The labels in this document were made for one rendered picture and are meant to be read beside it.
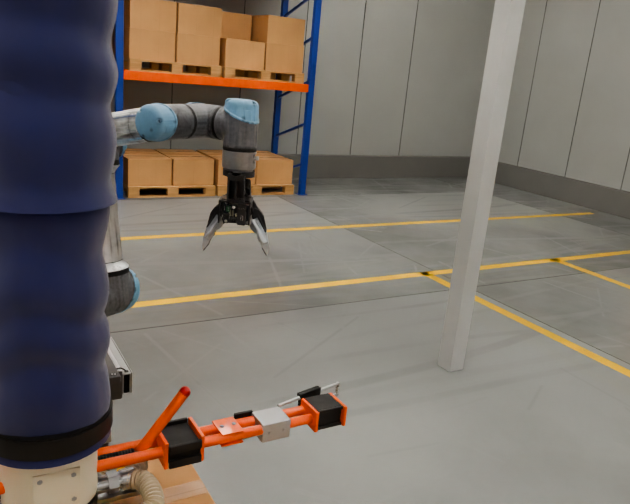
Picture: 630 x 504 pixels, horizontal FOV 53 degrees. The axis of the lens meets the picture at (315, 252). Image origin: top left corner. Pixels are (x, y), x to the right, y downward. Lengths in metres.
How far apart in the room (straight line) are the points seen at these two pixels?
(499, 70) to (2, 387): 3.29
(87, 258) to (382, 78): 10.78
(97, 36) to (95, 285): 0.40
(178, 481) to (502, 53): 3.08
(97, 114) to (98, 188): 0.12
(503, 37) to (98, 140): 3.15
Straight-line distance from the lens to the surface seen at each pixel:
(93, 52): 1.04
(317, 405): 1.51
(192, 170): 8.85
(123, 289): 1.79
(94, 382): 1.20
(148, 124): 1.35
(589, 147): 11.75
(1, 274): 1.10
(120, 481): 1.39
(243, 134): 1.39
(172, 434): 1.40
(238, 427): 1.43
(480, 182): 3.97
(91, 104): 1.05
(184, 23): 8.67
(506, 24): 3.94
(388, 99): 11.84
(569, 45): 12.23
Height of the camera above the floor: 1.85
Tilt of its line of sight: 16 degrees down
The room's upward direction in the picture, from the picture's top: 5 degrees clockwise
